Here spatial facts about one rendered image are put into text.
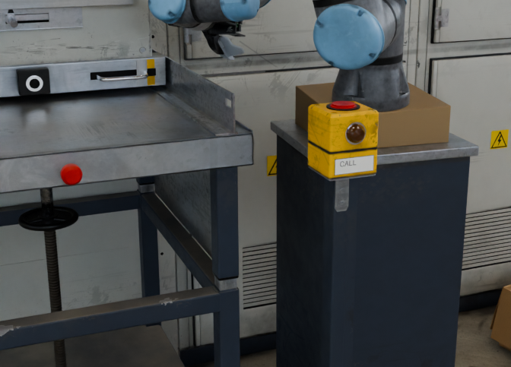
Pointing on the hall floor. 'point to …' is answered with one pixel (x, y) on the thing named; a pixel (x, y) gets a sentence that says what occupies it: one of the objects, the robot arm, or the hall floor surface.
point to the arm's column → (375, 262)
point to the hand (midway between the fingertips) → (232, 25)
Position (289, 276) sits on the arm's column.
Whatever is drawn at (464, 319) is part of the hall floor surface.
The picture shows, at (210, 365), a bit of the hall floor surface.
